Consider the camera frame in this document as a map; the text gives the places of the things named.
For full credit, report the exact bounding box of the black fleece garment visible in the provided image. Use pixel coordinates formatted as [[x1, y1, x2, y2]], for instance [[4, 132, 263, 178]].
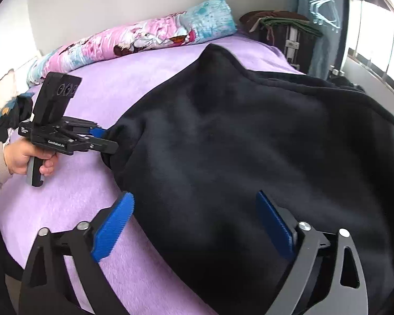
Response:
[[102, 44, 394, 314]]

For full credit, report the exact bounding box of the black clothing pile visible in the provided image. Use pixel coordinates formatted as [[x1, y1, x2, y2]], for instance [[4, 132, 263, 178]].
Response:
[[0, 92, 34, 143]]

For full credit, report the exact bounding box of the dark suitcase with clothes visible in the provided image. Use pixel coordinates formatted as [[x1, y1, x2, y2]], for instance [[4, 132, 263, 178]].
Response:
[[240, 10, 322, 73]]

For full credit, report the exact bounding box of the light blue clothes hanger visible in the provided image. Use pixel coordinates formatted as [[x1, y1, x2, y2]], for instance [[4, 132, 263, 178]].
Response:
[[309, 0, 341, 33]]

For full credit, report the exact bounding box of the person's left hand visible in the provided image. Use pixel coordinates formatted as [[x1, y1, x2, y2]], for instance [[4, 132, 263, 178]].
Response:
[[3, 139, 58, 176]]

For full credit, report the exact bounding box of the purple fleece bed blanket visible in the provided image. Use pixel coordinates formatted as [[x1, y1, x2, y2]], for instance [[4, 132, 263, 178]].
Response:
[[0, 36, 306, 314]]

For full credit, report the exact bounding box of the pink pillow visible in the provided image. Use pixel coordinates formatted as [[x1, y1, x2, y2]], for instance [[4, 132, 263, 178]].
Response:
[[0, 69, 27, 117]]

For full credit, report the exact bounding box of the pink blue floral rolled quilt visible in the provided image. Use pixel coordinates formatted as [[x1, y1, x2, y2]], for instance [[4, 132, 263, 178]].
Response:
[[26, 0, 237, 87]]

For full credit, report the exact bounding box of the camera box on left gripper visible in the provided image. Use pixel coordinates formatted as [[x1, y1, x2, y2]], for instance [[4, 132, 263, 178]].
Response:
[[33, 72, 82, 126]]

